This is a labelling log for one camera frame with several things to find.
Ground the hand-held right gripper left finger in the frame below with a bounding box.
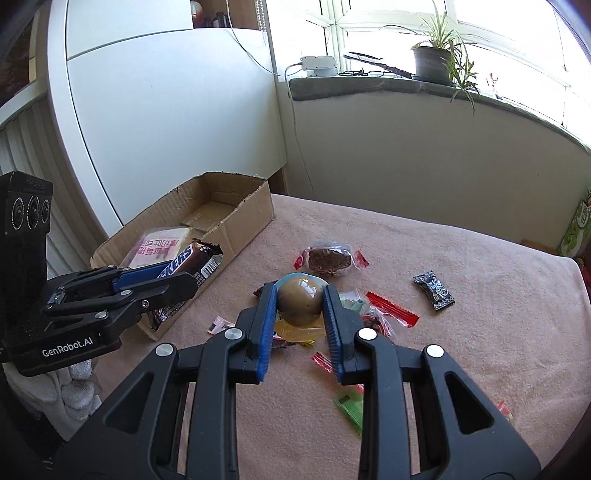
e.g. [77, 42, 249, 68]
[48, 282, 279, 480]

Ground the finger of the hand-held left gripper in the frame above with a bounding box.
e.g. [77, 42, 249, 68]
[46, 261, 176, 306]
[41, 271, 200, 325]

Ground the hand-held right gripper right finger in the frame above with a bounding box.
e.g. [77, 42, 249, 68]
[322, 284, 542, 480]

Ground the yellow snack packet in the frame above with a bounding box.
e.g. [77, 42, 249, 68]
[274, 318, 325, 347]

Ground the green candy packet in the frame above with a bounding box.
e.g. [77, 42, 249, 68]
[339, 291, 368, 315]
[333, 387, 365, 437]

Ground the round brown jelly cup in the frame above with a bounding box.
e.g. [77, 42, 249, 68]
[276, 272, 329, 326]

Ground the long brown chocolate bar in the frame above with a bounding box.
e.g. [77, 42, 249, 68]
[150, 239, 225, 333]

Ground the clear red candy packet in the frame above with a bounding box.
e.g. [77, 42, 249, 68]
[361, 314, 396, 343]

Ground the cardboard box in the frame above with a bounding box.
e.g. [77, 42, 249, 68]
[90, 172, 275, 341]

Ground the black patterned candy packet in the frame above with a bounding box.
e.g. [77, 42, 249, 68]
[412, 270, 455, 313]

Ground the person's left hand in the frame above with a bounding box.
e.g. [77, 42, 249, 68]
[4, 355, 103, 441]

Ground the pink white snack packet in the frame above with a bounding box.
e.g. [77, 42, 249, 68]
[127, 226, 192, 269]

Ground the small pink candy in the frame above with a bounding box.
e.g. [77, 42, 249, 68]
[207, 316, 238, 335]

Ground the red candy wrapper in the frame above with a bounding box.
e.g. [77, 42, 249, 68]
[365, 291, 420, 328]

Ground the red wrapped brown candy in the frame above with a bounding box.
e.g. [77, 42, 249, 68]
[295, 241, 370, 278]

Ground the white slatted panel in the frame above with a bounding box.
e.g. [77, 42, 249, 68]
[0, 99, 121, 278]

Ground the pink blanket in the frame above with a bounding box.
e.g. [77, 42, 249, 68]
[92, 191, 587, 480]

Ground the white cabinet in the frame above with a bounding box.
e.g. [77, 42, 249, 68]
[46, 0, 289, 232]

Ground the green printed bag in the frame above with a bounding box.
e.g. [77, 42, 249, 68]
[561, 187, 591, 259]

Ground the dark stick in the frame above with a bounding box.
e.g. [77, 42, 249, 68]
[344, 52, 416, 79]

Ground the potted spider plant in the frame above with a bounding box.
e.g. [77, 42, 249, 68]
[383, 0, 481, 116]

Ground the white cable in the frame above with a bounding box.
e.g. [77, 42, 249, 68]
[226, 23, 302, 77]
[285, 64, 315, 197]

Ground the white window frame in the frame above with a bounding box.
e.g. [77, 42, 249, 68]
[259, 0, 591, 139]

